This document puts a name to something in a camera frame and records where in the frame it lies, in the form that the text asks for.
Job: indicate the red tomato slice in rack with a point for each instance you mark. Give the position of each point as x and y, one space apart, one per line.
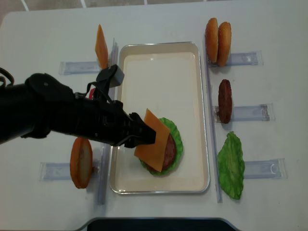
91 93

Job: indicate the clear lettuce rack track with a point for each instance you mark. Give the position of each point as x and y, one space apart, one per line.
268 169

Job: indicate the orange cheese slice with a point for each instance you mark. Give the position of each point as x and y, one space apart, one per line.
101 49
154 154

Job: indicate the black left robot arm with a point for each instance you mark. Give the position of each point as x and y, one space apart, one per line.
42 104

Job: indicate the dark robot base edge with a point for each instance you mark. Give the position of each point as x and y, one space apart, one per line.
158 224

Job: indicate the clear bun slice rack track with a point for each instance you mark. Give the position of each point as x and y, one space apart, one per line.
61 171

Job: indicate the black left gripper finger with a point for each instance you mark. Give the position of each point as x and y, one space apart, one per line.
136 132

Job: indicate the clear right long rail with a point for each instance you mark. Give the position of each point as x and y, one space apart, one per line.
212 124

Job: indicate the white rectangular metal tray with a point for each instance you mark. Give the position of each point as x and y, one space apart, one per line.
166 79

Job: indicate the clear cheese rack track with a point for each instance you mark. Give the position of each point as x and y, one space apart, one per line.
73 68

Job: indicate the green lettuce leaf in rack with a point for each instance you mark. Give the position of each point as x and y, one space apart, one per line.
231 166

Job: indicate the green lettuce leaf on stack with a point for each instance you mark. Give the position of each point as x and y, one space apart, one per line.
176 136

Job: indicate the orange cheese slice in rack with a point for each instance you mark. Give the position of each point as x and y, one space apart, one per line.
101 49

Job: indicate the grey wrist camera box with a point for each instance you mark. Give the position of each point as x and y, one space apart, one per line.
117 76

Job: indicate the clear bun top rack track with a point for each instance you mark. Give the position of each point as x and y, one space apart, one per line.
246 58

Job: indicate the brown bun slice in rack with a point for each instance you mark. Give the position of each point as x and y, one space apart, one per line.
81 162

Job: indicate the brown meat patty in rack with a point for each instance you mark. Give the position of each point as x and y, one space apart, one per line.
225 101

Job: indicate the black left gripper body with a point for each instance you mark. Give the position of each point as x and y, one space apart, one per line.
100 121

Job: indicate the golden bun top far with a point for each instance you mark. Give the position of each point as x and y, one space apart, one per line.
211 39

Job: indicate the brown meat patty on stack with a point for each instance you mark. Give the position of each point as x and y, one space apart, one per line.
170 159

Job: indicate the clear patty rack track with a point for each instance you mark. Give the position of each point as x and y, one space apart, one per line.
262 112

